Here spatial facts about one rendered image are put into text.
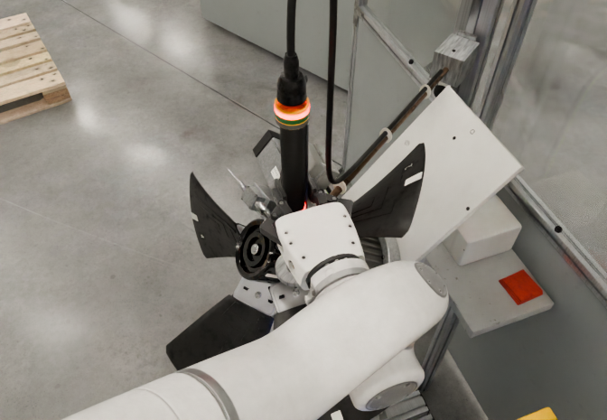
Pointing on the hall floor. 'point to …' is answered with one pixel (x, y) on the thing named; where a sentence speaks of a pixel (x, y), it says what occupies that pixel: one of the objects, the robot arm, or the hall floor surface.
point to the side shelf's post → (447, 325)
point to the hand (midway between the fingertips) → (294, 190)
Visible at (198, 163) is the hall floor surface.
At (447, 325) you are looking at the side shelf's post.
